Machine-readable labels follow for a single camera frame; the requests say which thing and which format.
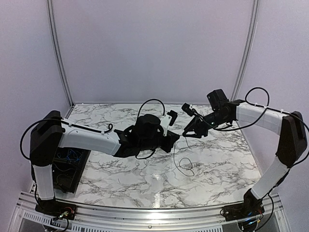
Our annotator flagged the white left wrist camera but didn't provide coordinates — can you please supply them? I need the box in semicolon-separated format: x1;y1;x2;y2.
160;110;178;136

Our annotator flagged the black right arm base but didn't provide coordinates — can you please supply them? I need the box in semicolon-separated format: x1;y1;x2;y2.
220;189;265;221

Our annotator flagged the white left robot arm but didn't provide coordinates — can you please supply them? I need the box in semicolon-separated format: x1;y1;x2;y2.
20;110;180;215

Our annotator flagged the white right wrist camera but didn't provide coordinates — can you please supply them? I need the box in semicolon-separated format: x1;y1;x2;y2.
182;103;197;116

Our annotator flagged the grey left frame post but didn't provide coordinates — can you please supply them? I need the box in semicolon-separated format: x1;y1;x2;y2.
46;0;74;107

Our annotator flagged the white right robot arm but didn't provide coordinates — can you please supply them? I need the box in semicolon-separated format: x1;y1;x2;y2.
182;89;309;217

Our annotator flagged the black divided storage bin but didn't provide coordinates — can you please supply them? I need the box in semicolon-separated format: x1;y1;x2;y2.
52;147;90;193

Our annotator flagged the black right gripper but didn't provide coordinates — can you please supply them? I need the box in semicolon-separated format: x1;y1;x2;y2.
183;110;230;138

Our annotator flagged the aluminium front table rail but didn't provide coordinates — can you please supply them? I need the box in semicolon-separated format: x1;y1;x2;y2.
8;192;291;232

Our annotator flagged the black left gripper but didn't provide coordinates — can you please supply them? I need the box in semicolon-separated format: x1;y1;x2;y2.
140;130;180;153

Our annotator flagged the blue cable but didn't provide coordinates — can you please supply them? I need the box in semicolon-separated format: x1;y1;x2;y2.
57;148;85;165

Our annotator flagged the black cable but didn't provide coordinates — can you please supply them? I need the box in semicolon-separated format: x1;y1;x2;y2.
172;135;196;177

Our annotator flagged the grey corner frame post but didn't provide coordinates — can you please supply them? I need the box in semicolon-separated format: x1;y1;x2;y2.
231;0;260;100

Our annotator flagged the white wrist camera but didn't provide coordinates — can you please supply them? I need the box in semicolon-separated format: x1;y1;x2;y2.
182;103;197;116
160;110;178;136

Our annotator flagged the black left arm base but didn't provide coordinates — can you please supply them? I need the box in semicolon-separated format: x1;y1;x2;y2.
35;199;77;220

